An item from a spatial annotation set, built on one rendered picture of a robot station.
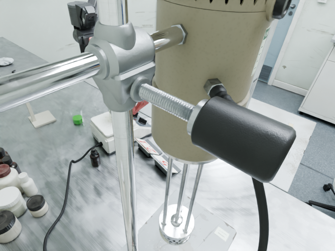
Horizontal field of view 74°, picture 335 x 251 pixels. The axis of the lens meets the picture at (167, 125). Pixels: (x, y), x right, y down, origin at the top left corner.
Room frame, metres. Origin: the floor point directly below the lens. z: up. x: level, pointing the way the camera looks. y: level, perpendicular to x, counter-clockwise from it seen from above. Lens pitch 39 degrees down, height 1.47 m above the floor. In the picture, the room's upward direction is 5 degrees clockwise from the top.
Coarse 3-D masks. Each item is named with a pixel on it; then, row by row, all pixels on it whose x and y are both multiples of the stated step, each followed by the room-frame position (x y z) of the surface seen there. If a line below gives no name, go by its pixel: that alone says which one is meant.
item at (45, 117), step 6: (30, 108) 0.66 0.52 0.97; (30, 114) 0.66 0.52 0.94; (36, 114) 0.71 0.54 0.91; (42, 114) 0.71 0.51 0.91; (48, 114) 0.71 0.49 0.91; (30, 120) 0.66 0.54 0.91; (36, 120) 0.67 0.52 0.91; (42, 120) 0.67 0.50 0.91; (48, 120) 0.67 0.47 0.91; (54, 120) 0.68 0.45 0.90; (36, 126) 0.63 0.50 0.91
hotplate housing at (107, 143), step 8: (96, 128) 0.58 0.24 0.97; (136, 128) 0.60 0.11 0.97; (144, 128) 0.62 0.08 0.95; (96, 136) 0.57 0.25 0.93; (104, 136) 0.54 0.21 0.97; (112, 136) 0.54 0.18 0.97; (136, 136) 0.59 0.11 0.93; (144, 136) 0.62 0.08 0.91; (96, 144) 0.53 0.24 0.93; (104, 144) 0.53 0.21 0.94; (112, 144) 0.53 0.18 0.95; (112, 152) 0.53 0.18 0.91
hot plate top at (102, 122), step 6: (102, 114) 0.64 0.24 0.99; (108, 114) 0.64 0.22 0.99; (96, 120) 0.60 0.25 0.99; (102, 120) 0.60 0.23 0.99; (108, 120) 0.60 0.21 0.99; (96, 126) 0.57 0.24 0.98; (102, 126) 0.57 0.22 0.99; (108, 126) 0.57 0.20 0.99; (102, 132) 0.54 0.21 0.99; (108, 132) 0.54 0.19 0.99
